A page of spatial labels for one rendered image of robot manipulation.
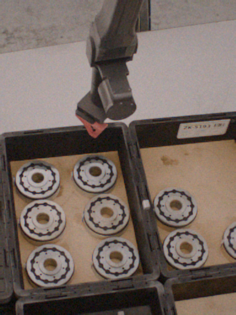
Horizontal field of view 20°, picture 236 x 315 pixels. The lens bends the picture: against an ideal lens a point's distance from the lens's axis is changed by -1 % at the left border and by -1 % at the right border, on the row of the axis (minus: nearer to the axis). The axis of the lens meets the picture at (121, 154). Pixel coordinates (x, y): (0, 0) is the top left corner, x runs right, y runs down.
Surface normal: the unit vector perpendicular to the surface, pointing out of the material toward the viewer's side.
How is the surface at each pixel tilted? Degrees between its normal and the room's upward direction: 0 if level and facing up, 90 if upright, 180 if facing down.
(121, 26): 105
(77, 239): 0
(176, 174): 0
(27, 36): 0
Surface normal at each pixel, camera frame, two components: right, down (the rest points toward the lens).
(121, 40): 0.24, 0.93
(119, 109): 0.27, 0.81
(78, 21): 0.09, -0.55
